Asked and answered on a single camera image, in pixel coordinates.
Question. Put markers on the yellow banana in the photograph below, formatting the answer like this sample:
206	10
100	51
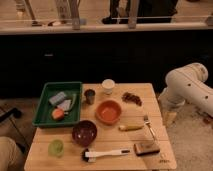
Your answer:
129	127

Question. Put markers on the green translucent cup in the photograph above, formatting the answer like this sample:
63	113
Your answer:
56	148

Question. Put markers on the metal fork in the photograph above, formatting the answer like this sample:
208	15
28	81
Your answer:
148	124

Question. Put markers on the white handled dish brush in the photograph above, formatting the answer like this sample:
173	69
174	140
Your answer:
89	155

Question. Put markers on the orange toy fruit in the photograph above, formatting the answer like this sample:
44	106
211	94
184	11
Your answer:
57	114

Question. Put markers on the green toy vegetable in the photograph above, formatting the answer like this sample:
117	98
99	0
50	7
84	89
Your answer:
73	100

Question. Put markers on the dark grape bunch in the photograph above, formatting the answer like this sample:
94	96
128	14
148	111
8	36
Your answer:
130	97

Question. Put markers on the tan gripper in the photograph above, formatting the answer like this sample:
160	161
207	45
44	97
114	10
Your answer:
169	117

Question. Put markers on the small metal cup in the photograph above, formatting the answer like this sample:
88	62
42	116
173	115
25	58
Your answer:
90	96

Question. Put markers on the blue grey sponge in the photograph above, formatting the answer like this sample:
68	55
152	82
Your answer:
57	99

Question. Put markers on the dark maroon bowl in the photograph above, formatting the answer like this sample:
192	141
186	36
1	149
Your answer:
84	133

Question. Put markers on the black office chair base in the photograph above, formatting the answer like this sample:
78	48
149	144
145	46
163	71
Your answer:
13	112

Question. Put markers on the white paper cup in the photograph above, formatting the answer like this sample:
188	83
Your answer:
108	86

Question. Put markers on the orange bowl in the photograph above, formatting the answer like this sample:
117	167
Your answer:
108	112

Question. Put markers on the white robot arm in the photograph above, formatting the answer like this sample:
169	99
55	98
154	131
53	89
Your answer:
183	84

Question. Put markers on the grey cloth piece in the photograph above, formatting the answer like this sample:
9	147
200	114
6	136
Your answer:
65	105

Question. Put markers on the green plastic tray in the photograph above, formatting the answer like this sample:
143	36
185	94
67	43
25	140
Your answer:
43	117

